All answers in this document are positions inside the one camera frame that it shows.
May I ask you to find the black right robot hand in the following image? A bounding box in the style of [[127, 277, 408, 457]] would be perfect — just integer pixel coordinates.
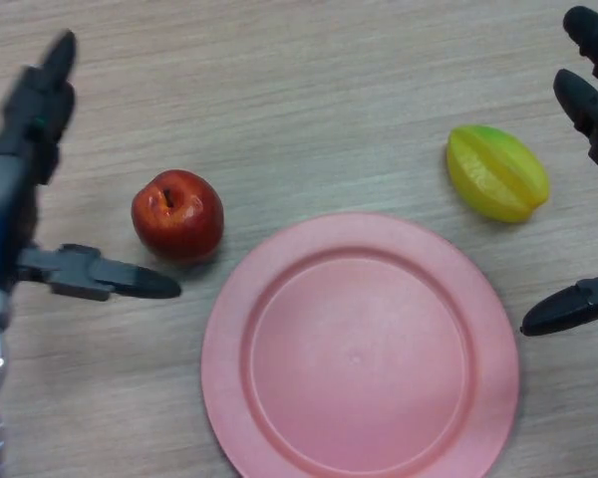
[[520, 5, 598, 338]]

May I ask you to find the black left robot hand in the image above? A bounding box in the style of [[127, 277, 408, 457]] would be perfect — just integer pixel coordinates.
[[0, 29, 182, 303]]

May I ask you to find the red apple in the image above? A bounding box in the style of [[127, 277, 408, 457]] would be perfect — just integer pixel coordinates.
[[131, 168, 225, 264]]

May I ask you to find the pink round plate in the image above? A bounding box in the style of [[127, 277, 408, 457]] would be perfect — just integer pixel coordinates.
[[200, 212, 521, 478]]

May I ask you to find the yellow green starfruit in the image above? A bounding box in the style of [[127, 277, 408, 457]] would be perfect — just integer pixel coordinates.
[[446, 124, 551, 224]]

